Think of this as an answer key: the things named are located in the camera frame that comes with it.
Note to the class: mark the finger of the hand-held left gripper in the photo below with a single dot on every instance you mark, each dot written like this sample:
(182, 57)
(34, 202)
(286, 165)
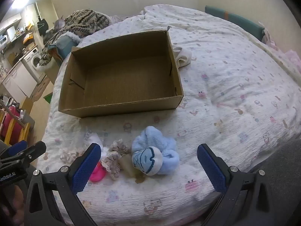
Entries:
(33, 150)
(15, 147)

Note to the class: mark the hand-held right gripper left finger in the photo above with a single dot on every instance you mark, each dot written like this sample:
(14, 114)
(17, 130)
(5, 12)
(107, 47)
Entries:
(87, 167)

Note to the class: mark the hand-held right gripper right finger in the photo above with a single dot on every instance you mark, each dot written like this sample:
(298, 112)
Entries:
(211, 169)

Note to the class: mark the pink rubber duck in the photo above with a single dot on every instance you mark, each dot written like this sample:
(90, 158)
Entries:
(97, 173)

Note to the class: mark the pale pink scrunchie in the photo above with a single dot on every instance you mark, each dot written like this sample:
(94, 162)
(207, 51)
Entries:
(70, 155)

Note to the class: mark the lace-edged beige scrunchie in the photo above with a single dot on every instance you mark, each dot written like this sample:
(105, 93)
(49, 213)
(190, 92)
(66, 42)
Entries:
(110, 166)

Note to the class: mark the clear plastic packet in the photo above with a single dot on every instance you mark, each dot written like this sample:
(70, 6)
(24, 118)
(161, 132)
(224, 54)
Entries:
(94, 137)

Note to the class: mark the floral beige scrunchie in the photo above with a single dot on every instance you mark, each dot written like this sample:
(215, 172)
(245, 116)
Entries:
(118, 147)

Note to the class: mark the blue plush toy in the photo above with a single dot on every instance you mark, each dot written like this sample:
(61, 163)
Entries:
(152, 143)

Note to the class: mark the brown cardboard box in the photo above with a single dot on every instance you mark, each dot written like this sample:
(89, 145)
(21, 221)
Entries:
(122, 75)

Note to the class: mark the white fluffy sock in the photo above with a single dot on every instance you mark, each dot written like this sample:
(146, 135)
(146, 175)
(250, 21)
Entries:
(182, 56)

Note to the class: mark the person's left hand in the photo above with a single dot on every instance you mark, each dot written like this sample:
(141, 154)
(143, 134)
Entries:
(13, 200)

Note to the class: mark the yellow wooden rack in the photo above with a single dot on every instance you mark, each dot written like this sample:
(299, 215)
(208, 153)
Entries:
(23, 131)

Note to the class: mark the red suitcase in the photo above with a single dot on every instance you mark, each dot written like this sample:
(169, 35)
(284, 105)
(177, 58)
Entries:
(10, 120)

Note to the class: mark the green floor item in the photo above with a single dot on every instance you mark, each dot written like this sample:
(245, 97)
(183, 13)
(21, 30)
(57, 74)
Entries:
(48, 97)

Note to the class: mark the white kitchen cabinet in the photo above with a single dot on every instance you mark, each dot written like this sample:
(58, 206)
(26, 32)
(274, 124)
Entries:
(16, 82)

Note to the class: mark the cardboard floor box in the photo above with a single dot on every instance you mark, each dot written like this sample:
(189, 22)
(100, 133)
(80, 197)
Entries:
(49, 71)

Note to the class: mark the white printed bed blanket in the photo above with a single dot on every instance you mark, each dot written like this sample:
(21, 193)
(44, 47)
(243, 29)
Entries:
(235, 87)

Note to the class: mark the white washing machine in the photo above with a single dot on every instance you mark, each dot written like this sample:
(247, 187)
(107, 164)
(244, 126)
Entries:
(34, 60)

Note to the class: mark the white microwave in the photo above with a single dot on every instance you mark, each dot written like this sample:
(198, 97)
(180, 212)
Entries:
(3, 38)

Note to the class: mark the blue fleece-lined bin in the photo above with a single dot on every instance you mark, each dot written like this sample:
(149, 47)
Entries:
(63, 44)

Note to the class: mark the patterned knit blanket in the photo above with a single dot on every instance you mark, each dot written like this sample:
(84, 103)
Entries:
(82, 21)

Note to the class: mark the pink cloth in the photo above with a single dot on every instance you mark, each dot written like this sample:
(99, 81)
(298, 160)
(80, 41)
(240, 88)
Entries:
(291, 54)

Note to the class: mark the teal headboard cushion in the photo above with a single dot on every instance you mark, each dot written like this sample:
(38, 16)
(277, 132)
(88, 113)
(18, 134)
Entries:
(235, 21)

